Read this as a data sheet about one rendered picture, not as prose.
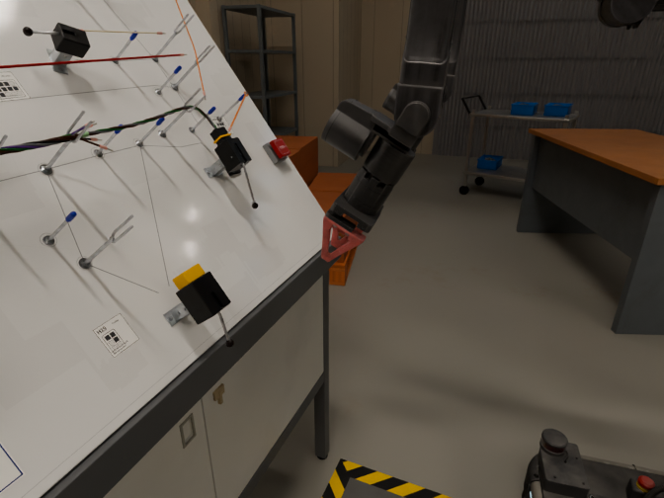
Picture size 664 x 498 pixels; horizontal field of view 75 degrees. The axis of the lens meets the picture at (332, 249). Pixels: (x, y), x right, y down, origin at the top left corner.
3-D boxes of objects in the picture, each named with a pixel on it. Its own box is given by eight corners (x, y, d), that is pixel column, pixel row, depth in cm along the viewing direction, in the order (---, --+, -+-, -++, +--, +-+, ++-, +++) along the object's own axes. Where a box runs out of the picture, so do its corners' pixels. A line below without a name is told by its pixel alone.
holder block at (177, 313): (199, 366, 72) (236, 348, 67) (155, 305, 71) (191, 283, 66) (216, 350, 76) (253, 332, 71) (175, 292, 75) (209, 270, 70)
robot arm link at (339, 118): (435, 111, 53) (439, 105, 61) (356, 60, 54) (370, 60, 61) (383, 190, 59) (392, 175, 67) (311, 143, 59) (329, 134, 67)
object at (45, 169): (55, 173, 67) (98, 121, 60) (44, 176, 66) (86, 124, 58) (46, 162, 67) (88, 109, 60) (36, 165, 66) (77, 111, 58)
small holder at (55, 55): (8, 39, 71) (24, 7, 67) (66, 54, 79) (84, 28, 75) (15, 61, 70) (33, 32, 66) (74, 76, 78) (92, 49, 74)
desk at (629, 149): (608, 230, 369) (635, 128, 335) (771, 340, 225) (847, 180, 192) (511, 229, 372) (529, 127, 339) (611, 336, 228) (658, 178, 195)
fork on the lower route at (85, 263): (90, 271, 65) (138, 228, 58) (77, 268, 64) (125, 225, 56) (91, 259, 66) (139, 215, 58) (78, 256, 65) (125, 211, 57)
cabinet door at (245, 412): (326, 372, 140) (325, 261, 125) (223, 525, 94) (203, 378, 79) (318, 370, 141) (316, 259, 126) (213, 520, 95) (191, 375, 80)
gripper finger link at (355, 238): (301, 253, 66) (330, 204, 62) (316, 236, 72) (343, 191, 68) (339, 278, 66) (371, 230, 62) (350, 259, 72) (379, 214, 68)
